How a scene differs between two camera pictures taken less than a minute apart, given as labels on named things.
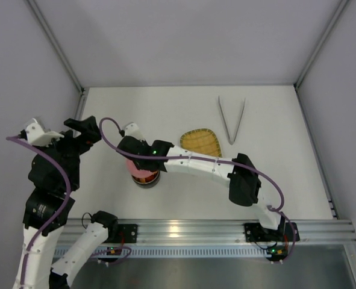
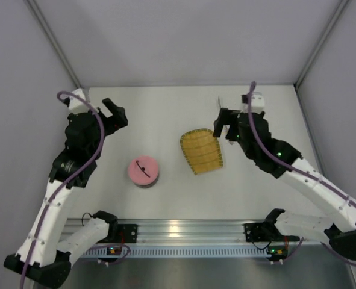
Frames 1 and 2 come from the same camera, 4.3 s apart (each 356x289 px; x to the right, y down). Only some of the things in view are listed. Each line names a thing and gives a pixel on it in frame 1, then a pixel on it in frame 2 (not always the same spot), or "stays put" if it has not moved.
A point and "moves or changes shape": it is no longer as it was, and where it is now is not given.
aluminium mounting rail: (224, 232) stays put
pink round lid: (136, 172) moves or changes shape
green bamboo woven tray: (201, 140) stays put
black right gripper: (132, 153) to (226, 119)
